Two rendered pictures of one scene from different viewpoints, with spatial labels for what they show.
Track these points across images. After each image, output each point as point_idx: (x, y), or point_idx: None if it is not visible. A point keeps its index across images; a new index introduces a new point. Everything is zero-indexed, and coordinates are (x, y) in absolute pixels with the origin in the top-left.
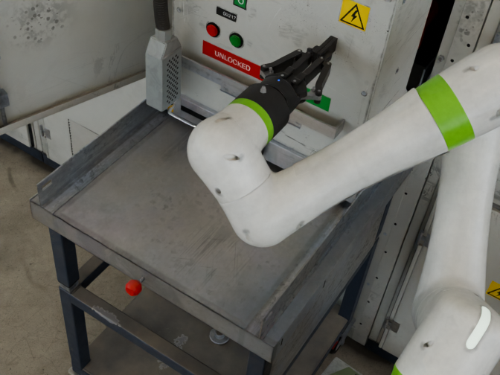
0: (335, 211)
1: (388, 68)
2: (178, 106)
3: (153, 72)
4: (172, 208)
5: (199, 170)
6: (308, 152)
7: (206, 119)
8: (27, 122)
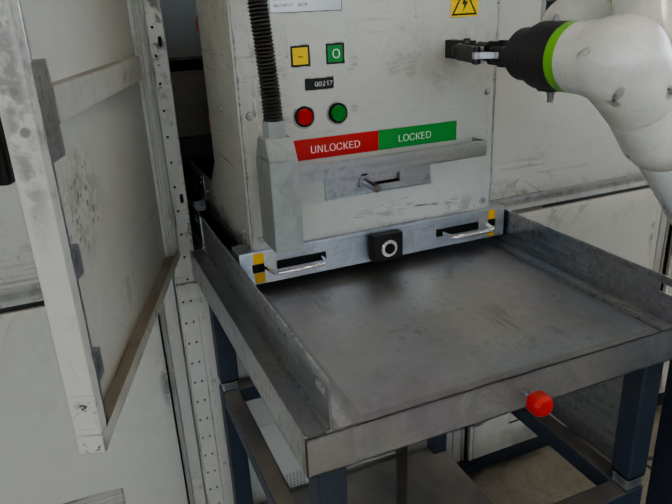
0: (498, 250)
1: None
2: (272, 265)
3: (286, 188)
4: (425, 328)
5: (654, 69)
6: (442, 210)
7: (600, 24)
8: (123, 400)
